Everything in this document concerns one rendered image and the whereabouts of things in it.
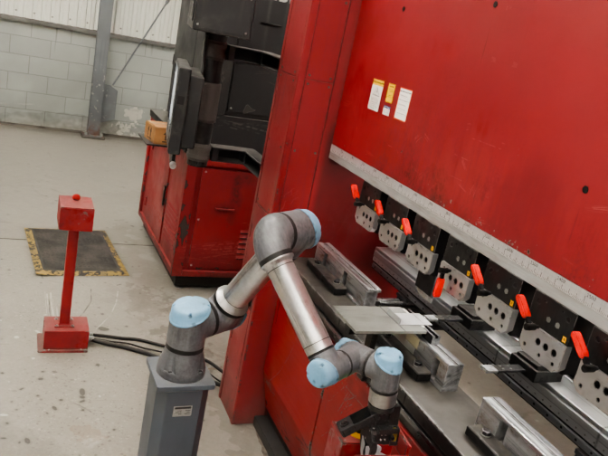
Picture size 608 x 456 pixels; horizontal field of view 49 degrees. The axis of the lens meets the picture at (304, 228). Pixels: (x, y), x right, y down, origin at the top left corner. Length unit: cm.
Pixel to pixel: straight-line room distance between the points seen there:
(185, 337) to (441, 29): 127
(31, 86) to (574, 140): 778
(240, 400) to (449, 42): 190
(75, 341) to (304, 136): 171
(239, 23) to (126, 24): 617
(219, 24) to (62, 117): 635
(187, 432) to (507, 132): 130
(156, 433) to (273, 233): 76
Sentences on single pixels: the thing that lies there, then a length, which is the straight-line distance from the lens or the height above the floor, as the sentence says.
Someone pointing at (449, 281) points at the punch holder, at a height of 121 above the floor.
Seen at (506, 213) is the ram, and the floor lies 148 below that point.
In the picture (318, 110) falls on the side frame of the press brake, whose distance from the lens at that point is 283.
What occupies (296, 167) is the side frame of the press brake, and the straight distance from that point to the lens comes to 285.
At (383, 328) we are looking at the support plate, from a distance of 215.
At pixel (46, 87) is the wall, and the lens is 896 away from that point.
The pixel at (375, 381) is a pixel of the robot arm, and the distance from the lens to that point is 180.
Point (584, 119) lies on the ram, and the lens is 175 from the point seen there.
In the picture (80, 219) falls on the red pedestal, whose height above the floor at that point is 74.
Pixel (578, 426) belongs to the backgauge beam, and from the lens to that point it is 212.
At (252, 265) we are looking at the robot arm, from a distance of 197.
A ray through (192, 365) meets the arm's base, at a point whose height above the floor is 83.
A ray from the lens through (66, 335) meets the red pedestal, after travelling 373.
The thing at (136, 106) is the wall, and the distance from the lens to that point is 910.
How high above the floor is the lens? 185
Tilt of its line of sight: 17 degrees down
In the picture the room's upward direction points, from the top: 12 degrees clockwise
